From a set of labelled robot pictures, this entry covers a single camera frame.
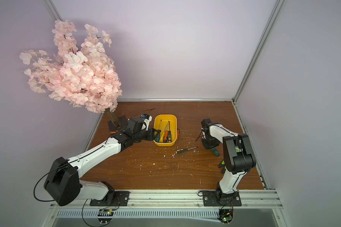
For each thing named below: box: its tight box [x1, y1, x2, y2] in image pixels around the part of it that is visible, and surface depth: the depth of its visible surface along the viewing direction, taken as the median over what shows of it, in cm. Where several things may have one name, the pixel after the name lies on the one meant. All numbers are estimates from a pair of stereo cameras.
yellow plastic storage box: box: [153, 113, 178, 147], surface depth 102 cm
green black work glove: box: [218, 159, 227, 175], surface depth 85 cm
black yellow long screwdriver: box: [175, 146, 199, 154], surface depth 91 cm
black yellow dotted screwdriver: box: [167, 120, 172, 143], surface depth 97 cm
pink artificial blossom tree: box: [19, 19, 123, 127], surface depth 61 cm
